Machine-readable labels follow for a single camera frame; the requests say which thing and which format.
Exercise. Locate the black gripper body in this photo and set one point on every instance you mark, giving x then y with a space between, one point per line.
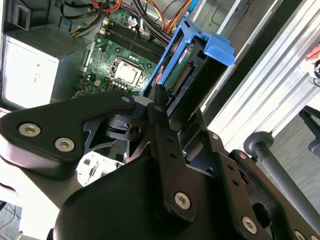
120 200

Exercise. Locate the hard disk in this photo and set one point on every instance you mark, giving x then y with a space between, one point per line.
220 47

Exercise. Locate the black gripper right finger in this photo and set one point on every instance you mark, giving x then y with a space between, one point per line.
240 180

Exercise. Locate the person's hand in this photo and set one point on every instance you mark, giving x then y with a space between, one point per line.
314 53

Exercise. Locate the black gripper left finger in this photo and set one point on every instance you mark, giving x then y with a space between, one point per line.
50 122

